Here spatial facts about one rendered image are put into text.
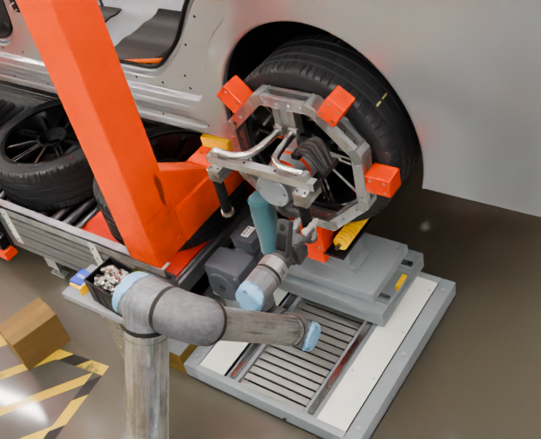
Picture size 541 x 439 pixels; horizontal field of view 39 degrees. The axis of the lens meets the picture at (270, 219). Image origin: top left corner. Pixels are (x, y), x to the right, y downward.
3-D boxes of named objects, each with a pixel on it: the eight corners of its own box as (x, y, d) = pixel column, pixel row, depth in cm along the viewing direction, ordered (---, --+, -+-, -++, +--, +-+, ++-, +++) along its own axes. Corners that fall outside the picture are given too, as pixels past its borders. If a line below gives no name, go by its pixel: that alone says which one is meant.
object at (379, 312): (424, 267, 315) (422, 251, 309) (384, 328, 295) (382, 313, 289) (322, 235, 341) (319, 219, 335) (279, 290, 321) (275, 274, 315)
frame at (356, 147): (382, 232, 264) (365, 103, 229) (373, 244, 261) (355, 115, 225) (257, 195, 292) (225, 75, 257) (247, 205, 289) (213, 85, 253)
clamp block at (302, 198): (322, 191, 236) (320, 178, 233) (307, 209, 232) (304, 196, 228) (308, 187, 239) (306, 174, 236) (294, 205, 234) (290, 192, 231)
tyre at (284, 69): (442, 193, 272) (398, 27, 236) (414, 235, 259) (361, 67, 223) (298, 178, 313) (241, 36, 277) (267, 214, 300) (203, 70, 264)
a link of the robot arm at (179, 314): (201, 302, 167) (329, 320, 225) (160, 284, 174) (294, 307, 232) (184, 352, 167) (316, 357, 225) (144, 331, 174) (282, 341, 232)
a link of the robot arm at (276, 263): (253, 260, 226) (280, 268, 221) (262, 249, 229) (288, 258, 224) (260, 280, 232) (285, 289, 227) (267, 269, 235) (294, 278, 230)
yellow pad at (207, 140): (249, 133, 307) (246, 123, 303) (229, 153, 299) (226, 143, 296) (222, 126, 314) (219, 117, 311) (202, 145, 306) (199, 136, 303)
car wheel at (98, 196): (266, 161, 359) (255, 121, 343) (219, 261, 314) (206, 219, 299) (143, 158, 381) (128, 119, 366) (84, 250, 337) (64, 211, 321)
